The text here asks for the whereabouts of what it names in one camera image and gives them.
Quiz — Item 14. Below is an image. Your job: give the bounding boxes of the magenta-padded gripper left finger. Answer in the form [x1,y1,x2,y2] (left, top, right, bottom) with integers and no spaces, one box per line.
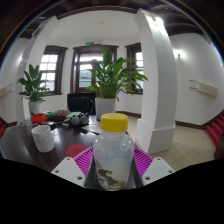
[50,146,100,189]

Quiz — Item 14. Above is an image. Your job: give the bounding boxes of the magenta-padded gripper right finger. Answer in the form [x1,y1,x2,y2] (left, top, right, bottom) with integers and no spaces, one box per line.
[127,146,176,190]

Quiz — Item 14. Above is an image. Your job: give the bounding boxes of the yellow-capped clear plastic bottle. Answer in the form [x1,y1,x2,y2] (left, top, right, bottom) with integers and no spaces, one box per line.
[92,112,136,192]

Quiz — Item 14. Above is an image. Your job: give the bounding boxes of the flat round red coaster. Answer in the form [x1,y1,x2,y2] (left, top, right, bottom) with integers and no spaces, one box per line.
[64,143,89,159]

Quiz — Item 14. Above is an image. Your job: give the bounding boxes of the white speckled mug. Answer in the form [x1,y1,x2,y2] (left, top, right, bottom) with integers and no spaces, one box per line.
[30,124,56,153]

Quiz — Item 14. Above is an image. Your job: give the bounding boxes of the grey headphones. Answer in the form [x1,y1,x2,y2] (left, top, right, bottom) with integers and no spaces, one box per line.
[69,114,90,127]

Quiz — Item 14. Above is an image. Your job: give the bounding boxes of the green flat booklet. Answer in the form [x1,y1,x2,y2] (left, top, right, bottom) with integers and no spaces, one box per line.
[65,111,83,120]

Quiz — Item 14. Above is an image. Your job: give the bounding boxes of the box of small items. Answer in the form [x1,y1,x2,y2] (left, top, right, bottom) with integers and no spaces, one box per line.
[49,108,71,123]

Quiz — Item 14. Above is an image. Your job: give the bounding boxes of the red plastic box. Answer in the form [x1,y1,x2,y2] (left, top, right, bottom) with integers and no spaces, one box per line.
[31,112,50,125]

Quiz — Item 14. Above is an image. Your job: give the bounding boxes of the printed paper sheet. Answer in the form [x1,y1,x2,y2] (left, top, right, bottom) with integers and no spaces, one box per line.
[17,118,34,128]

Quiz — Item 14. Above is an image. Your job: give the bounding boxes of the black chair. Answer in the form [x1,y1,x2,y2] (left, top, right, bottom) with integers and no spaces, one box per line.
[66,92,98,116]

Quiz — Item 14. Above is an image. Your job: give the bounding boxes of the red carpeted staircase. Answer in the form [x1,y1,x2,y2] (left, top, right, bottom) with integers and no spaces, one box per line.
[205,111,224,148]
[0,118,8,140]

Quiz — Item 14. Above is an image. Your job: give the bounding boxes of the small potted green plant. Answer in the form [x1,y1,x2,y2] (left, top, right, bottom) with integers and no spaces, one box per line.
[17,63,51,116]

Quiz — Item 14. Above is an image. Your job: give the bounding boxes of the large potted green plant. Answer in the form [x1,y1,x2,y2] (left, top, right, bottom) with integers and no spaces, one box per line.
[85,49,149,122]

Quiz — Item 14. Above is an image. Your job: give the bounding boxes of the dark-framed window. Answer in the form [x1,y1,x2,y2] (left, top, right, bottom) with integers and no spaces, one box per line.
[125,42,145,95]
[39,45,68,96]

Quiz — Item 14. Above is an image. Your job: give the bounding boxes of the dark-framed glass door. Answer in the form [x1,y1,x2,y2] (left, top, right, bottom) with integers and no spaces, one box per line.
[71,44,120,94]

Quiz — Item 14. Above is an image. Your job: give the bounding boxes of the white wall heater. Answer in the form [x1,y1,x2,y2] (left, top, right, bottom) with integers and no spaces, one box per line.
[189,79,220,98]
[0,83,14,98]

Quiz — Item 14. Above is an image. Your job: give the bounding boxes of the wall lamp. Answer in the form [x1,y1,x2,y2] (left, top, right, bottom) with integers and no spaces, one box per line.
[173,49,186,62]

